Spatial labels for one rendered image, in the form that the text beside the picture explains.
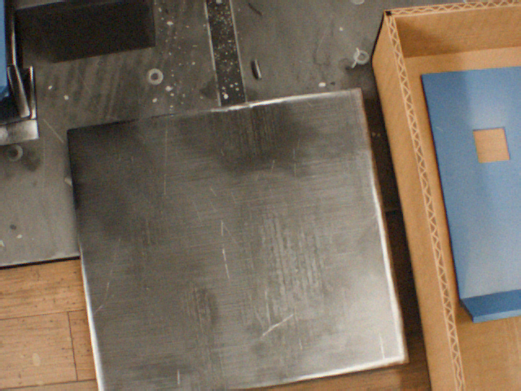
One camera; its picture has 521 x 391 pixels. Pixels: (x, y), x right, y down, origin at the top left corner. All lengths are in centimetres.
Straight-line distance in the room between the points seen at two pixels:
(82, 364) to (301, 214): 15
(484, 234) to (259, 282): 13
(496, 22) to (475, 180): 9
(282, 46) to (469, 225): 15
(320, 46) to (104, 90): 13
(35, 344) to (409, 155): 23
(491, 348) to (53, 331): 25
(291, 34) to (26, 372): 25
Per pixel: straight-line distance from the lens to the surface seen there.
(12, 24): 57
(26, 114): 55
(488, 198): 63
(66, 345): 61
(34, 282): 62
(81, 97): 64
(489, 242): 62
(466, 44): 65
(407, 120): 57
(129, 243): 60
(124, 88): 64
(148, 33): 63
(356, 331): 59
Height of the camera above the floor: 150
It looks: 75 degrees down
